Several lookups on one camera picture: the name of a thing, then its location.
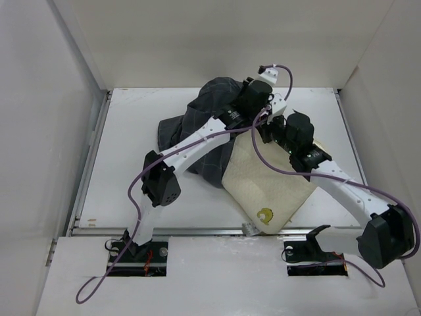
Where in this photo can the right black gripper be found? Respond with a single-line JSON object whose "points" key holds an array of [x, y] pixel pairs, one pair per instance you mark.
{"points": [[264, 128]]}

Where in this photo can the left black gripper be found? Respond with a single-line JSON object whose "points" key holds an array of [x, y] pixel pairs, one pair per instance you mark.
{"points": [[245, 84]]}

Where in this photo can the cream pillow with yellow edge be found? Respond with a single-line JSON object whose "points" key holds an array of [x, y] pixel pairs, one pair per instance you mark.
{"points": [[267, 197]]}

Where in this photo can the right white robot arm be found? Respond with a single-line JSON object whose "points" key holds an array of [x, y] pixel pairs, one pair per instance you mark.
{"points": [[389, 229]]}

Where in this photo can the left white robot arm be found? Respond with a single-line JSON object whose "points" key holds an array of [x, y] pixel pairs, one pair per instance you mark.
{"points": [[157, 185]]}

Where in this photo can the white pillow care label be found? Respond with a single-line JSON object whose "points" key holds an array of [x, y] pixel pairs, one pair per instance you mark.
{"points": [[249, 229]]}

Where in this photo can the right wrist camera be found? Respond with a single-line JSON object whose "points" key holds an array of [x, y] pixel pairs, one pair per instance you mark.
{"points": [[278, 105]]}

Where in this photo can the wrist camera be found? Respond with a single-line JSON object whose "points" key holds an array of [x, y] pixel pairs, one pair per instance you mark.
{"points": [[268, 74], [278, 105]]}

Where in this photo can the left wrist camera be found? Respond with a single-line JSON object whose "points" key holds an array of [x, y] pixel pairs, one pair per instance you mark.
{"points": [[268, 74]]}

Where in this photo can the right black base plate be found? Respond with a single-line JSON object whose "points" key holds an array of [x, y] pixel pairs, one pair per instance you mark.
{"points": [[307, 249]]}

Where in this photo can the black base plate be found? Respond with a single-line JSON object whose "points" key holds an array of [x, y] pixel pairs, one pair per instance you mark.
{"points": [[307, 249], [153, 252]]}

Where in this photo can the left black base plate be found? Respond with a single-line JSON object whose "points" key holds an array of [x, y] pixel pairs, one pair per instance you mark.
{"points": [[153, 252]]}

